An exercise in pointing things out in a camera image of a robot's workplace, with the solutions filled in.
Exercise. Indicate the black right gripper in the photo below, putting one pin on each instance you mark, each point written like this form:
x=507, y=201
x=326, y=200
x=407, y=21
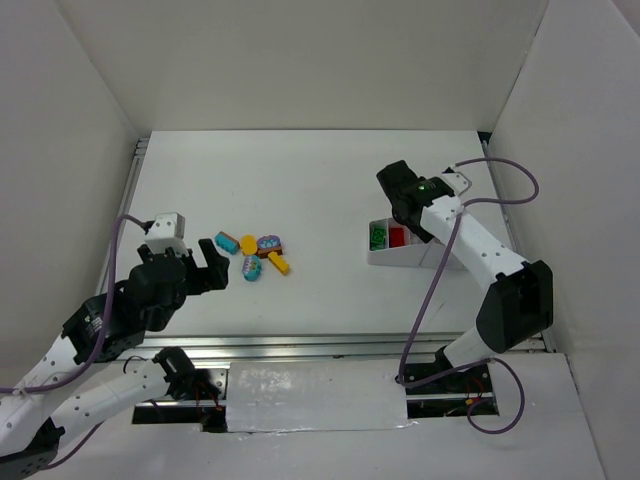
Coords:
x=395, y=176

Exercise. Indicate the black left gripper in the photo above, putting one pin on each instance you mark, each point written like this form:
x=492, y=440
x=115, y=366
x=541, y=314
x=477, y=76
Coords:
x=189, y=272

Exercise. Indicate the red rectangular lego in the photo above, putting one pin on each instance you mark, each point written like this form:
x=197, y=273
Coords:
x=397, y=237

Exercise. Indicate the small green square lego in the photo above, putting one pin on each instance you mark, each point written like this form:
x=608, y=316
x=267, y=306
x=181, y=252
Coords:
x=378, y=238

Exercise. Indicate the purple flower lego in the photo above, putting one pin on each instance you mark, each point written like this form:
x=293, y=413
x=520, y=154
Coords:
x=268, y=244

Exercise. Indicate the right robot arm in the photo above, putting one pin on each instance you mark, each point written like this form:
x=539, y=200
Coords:
x=518, y=294

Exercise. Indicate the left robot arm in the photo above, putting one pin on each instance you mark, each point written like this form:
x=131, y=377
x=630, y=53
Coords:
x=46, y=409

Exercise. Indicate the teal and brown lego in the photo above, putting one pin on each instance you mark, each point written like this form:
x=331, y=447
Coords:
x=227, y=243

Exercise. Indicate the teal oval printed lego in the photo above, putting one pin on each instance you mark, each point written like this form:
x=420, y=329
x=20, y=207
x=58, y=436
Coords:
x=251, y=268

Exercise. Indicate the yellow round lego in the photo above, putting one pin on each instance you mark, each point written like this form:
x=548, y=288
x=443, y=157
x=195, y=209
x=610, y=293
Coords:
x=248, y=245

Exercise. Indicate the white compartment organizer tray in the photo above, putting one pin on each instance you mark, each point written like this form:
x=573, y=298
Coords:
x=416, y=254

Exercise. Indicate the yellow rectangular lego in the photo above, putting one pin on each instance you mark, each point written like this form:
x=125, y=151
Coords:
x=278, y=261

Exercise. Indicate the white foil-taped panel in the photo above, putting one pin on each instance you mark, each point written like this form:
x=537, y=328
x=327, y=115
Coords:
x=284, y=397

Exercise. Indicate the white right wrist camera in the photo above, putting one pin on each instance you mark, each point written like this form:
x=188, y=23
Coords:
x=456, y=180

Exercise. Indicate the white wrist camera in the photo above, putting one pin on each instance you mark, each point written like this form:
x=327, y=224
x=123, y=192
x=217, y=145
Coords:
x=167, y=232
x=456, y=180

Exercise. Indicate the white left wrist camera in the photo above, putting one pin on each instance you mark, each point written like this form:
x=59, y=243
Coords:
x=167, y=232

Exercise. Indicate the aluminium table rail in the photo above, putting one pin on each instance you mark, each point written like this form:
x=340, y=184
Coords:
x=275, y=348

